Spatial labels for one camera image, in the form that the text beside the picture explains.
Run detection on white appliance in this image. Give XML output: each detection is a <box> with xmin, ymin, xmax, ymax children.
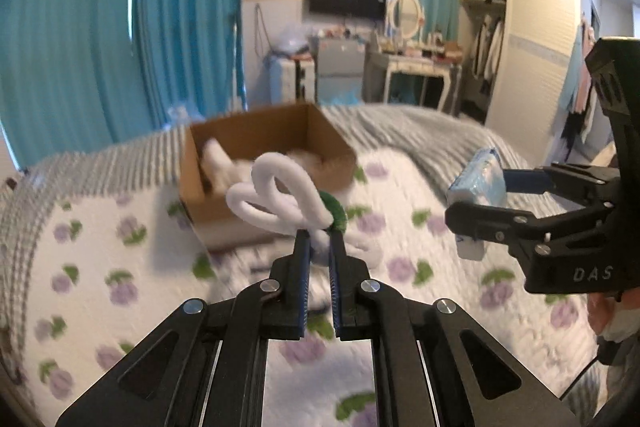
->
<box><xmin>269</xmin><ymin>56</ymin><xmax>317</xmax><ymax>106</ymax></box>

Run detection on cardboard box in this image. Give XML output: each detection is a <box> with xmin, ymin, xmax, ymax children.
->
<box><xmin>179</xmin><ymin>103</ymin><xmax>359</xmax><ymax>253</ymax></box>

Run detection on clear plastic bag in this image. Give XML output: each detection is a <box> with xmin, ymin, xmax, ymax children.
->
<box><xmin>272</xmin><ymin>24</ymin><xmax>309</xmax><ymax>56</ymax></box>

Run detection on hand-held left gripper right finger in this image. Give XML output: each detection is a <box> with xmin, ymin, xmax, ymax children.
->
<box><xmin>328</xmin><ymin>231</ymin><xmax>593</xmax><ymax>427</ymax></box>

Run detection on blue tissue packet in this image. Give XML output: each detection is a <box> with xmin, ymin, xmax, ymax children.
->
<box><xmin>446</xmin><ymin>147</ymin><xmax>507</xmax><ymax>261</ymax></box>

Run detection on white plush toy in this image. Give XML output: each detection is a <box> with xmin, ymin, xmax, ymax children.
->
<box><xmin>200</xmin><ymin>139</ymin><xmax>331</xmax><ymax>198</ymax></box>

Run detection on white dressing table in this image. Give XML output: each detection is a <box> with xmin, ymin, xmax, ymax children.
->
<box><xmin>382</xmin><ymin>39</ymin><xmax>464</xmax><ymax>116</ymax></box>

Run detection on grey striped blanket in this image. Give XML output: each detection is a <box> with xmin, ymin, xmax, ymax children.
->
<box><xmin>0</xmin><ymin>104</ymin><xmax>556</xmax><ymax>358</ymax></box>

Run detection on white oval mirror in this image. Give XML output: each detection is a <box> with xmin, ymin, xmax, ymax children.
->
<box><xmin>385</xmin><ymin>0</ymin><xmax>426</xmax><ymax>42</ymax></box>

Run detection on white pipe cleaner flower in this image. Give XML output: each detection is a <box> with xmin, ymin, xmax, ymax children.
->
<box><xmin>226</xmin><ymin>152</ymin><xmax>386</xmax><ymax>269</ymax></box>

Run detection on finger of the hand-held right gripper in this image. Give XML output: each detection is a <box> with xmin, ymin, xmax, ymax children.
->
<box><xmin>502</xmin><ymin>163</ymin><xmax>623</xmax><ymax>208</ymax></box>
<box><xmin>444</xmin><ymin>201</ymin><xmax>621</xmax><ymax>269</ymax></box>

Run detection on hanging clothes in wardrobe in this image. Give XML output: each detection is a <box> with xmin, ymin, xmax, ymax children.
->
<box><xmin>470</xmin><ymin>14</ymin><xmax>506</xmax><ymax>84</ymax></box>

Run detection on grey small cabinet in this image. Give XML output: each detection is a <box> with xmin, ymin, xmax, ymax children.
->
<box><xmin>310</xmin><ymin>34</ymin><xmax>369</xmax><ymax>106</ymax></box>

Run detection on white wardrobe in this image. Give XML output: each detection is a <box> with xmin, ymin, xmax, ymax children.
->
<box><xmin>459</xmin><ymin>0</ymin><xmax>582</xmax><ymax>148</ymax></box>

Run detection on floral white quilt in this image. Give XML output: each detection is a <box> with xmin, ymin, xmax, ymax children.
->
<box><xmin>0</xmin><ymin>147</ymin><xmax>617</xmax><ymax>427</ymax></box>

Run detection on person's right hand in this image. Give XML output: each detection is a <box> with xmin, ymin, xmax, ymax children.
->
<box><xmin>586</xmin><ymin>289</ymin><xmax>640</xmax><ymax>346</ymax></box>

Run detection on hanging pastel clothes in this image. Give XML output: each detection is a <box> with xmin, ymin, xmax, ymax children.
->
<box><xmin>560</xmin><ymin>19</ymin><xmax>617</xmax><ymax>144</ymax></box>

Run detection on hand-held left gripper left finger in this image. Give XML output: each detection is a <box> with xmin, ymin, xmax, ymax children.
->
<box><xmin>55</xmin><ymin>230</ymin><xmax>312</xmax><ymax>427</ymax></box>

